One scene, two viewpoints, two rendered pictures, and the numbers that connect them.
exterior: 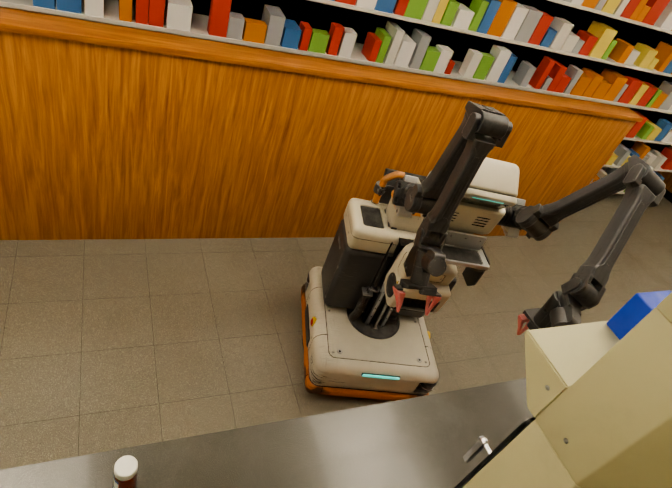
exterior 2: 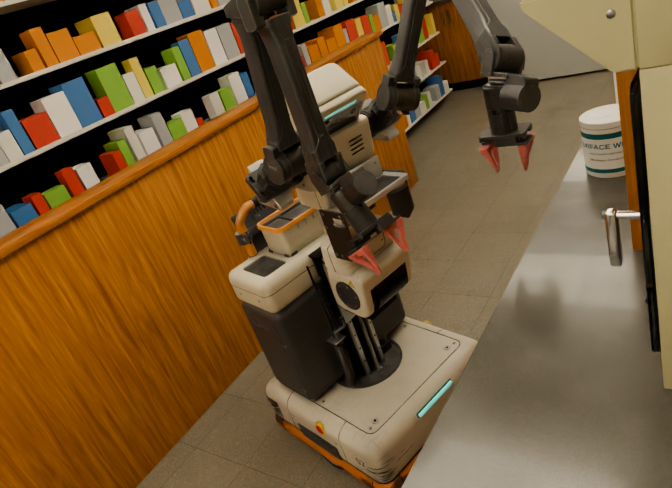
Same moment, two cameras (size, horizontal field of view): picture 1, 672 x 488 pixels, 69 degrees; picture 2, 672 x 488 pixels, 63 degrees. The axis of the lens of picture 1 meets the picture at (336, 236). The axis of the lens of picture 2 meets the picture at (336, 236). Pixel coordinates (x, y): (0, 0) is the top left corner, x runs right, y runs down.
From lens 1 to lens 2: 0.48 m
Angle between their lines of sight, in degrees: 19
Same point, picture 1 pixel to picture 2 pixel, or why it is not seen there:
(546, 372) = (590, 1)
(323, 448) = (480, 453)
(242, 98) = (23, 301)
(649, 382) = not seen: outside the picture
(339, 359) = (383, 427)
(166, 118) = not seen: outside the picture
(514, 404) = (570, 231)
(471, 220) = (347, 150)
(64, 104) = not seen: outside the picture
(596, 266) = (486, 26)
